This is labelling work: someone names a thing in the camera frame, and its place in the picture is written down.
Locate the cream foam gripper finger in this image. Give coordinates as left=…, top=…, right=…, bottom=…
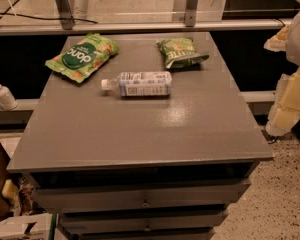
left=265, top=67, right=300, bottom=137

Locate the blue labelled plastic bottle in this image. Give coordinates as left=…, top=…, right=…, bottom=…
left=101, top=71, right=172, bottom=97

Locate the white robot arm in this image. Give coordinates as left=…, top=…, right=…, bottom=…
left=264, top=11, right=300, bottom=136

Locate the white pump dispenser bottle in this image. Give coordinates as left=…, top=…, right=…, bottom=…
left=0, top=84, right=18, bottom=110

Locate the small green chip bag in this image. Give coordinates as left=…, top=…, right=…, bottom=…
left=156, top=37, right=209, bottom=69

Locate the grey drawer cabinet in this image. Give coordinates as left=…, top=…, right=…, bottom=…
left=8, top=32, right=272, bottom=240

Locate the large green snack bag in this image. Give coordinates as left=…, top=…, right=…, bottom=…
left=45, top=33, right=119, bottom=83

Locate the white box lower left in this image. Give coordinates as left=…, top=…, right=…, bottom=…
left=0, top=213, right=53, bottom=240

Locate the metal frame rail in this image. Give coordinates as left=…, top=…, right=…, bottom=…
left=0, top=18, right=292, bottom=36

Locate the black cable on floor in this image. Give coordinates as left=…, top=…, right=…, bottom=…
left=0, top=0, right=99, bottom=25

